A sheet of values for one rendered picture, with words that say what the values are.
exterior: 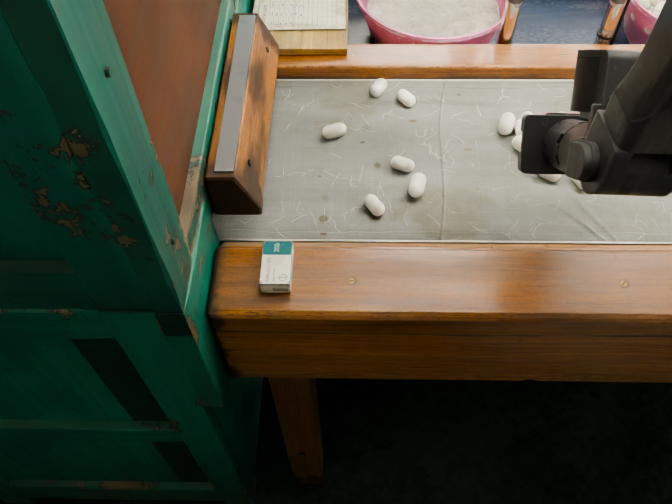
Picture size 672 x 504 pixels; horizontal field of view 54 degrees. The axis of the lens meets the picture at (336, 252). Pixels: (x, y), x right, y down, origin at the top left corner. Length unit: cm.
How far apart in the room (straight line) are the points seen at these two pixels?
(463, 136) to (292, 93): 26
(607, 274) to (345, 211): 33
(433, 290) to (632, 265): 24
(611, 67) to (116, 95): 43
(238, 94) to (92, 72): 39
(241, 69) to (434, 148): 28
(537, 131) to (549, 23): 54
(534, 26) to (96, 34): 93
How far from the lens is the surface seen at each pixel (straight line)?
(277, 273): 75
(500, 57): 105
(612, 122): 60
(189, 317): 70
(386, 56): 103
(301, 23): 107
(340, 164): 90
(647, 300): 82
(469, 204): 87
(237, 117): 80
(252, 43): 91
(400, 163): 88
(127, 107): 52
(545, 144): 76
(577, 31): 128
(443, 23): 116
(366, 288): 76
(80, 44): 45
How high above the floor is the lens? 141
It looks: 56 degrees down
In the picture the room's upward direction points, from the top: 2 degrees counter-clockwise
